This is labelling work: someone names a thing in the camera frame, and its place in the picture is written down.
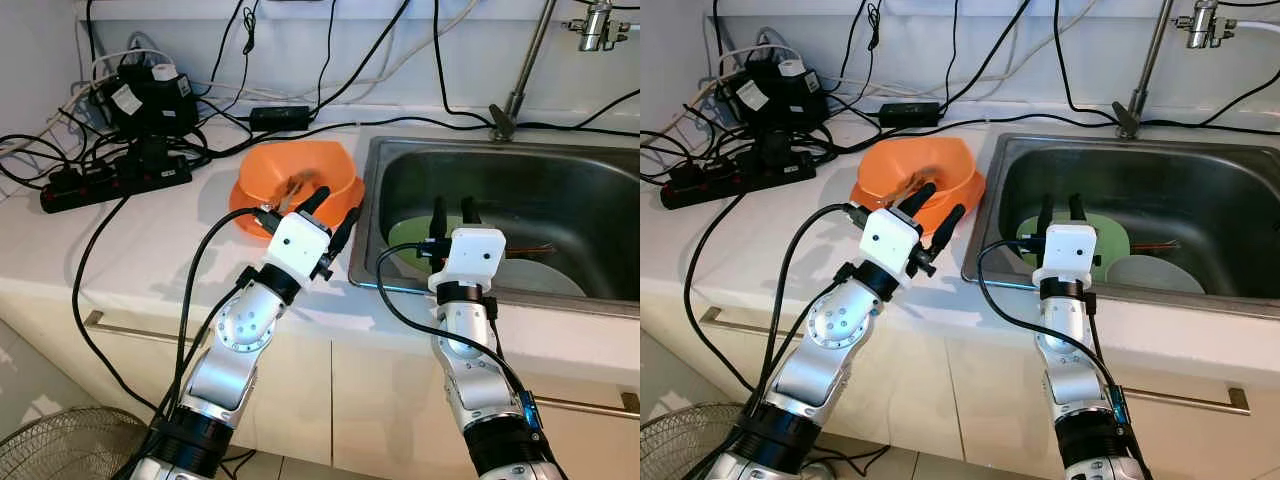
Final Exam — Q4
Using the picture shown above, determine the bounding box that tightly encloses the orange plastic bowl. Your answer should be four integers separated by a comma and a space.
858, 137, 986, 217
237, 140, 366, 223

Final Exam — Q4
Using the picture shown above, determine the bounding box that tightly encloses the orange plastic plate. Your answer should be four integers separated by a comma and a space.
228, 180, 349, 242
850, 178, 977, 237

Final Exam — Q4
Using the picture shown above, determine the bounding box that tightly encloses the small black adapter brick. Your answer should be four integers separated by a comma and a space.
878, 100, 943, 127
248, 105, 313, 131

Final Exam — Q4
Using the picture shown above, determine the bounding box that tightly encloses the stainless steel sink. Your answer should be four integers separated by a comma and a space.
348, 135, 641, 319
962, 133, 1280, 321

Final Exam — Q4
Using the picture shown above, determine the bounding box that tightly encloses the white plate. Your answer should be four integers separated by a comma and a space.
500, 258, 589, 298
1105, 255, 1206, 296

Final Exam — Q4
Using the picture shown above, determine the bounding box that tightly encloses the chrome faucet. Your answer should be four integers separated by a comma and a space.
1113, 0, 1176, 139
488, 0, 559, 141

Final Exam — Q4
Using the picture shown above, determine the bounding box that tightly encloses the black power adapter pile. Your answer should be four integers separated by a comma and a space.
725, 58, 831, 143
95, 60, 201, 143

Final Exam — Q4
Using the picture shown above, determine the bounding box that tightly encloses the black power strip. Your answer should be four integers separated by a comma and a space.
40, 155, 193, 214
660, 150, 816, 211

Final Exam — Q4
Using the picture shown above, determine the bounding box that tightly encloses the chrome water filter tap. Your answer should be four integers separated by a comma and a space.
1175, 0, 1241, 49
563, 0, 633, 53

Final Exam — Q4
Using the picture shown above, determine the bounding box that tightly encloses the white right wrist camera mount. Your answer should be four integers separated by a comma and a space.
428, 227, 506, 294
1032, 224, 1099, 287

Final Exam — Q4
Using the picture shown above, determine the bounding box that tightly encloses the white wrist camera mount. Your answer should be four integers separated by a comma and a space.
860, 207, 927, 273
428, 227, 506, 294
262, 210, 334, 282
1032, 224, 1099, 287

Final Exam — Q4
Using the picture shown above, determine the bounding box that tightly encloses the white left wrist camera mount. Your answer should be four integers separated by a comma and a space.
262, 210, 334, 282
860, 207, 927, 273

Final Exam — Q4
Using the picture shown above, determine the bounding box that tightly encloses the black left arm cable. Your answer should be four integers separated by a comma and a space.
172, 206, 273, 426
768, 203, 873, 426

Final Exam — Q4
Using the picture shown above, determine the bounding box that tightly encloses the black knotted wall cable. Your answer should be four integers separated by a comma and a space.
838, 0, 881, 91
205, 0, 259, 96

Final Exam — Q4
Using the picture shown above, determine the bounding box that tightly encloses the metal cabinet handle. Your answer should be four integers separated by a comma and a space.
698, 307, 831, 342
83, 310, 216, 347
530, 390, 641, 419
1125, 385, 1251, 416

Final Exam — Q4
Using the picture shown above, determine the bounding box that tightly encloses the black power strip cord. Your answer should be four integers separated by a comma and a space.
72, 195, 166, 421
685, 190, 777, 397

